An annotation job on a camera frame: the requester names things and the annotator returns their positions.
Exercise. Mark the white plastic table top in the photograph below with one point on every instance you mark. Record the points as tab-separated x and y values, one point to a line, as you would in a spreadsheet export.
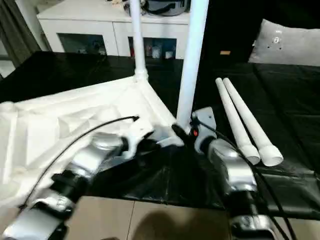
62	120

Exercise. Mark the grey printed cushion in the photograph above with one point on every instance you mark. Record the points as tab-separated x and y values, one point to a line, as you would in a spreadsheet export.
287	47

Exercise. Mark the black tall furniture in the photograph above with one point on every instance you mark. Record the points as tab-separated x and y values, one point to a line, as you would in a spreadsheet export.
230	25

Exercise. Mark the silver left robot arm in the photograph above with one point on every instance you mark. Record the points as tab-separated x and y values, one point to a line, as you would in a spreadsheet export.
82	162

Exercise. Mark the small white cup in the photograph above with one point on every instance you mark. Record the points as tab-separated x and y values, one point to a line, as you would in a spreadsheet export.
169	54

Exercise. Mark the tall white jar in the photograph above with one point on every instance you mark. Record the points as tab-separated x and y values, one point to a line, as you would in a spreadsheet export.
155	52

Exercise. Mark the grey curtain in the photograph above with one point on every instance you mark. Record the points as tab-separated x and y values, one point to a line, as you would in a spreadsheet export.
17	32

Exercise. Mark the small yellow label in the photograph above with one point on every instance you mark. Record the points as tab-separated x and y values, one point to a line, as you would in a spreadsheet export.
225	52

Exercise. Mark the black work mat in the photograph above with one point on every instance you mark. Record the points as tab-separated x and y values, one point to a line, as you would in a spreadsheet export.
287	100

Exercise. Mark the white plastic table leg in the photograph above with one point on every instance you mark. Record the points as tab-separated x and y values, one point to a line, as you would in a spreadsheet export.
252	120
236	120
191	62
138	37

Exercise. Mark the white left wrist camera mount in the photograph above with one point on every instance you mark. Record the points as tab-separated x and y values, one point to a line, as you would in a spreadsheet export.
133	140

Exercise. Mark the white glass-door cabinet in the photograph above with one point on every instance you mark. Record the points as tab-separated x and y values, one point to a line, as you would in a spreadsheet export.
82	25

